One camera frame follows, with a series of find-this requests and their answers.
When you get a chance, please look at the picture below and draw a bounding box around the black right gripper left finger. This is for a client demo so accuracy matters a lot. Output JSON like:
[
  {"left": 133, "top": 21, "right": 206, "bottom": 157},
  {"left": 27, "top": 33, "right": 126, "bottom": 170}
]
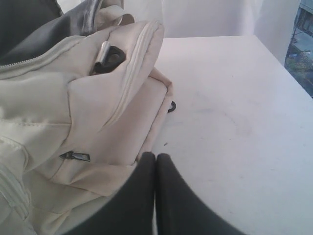
[{"left": 67, "top": 152, "right": 156, "bottom": 235}]

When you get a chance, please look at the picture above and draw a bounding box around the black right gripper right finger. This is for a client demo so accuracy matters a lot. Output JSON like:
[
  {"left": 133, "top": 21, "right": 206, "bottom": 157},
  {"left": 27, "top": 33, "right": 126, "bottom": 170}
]
[{"left": 155, "top": 153, "right": 243, "bottom": 235}]

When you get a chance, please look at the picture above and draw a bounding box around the beige fabric duffel bag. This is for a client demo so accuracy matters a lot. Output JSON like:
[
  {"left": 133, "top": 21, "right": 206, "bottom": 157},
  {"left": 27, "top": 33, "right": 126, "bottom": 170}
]
[{"left": 0, "top": 0, "right": 173, "bottom": 235}]

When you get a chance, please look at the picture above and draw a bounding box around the white backdrop curtain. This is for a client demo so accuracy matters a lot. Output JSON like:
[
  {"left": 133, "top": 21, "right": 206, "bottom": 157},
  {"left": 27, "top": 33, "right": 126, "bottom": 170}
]
[{"left": 161, "top": 0, "right": 300, "bottom": 64}]

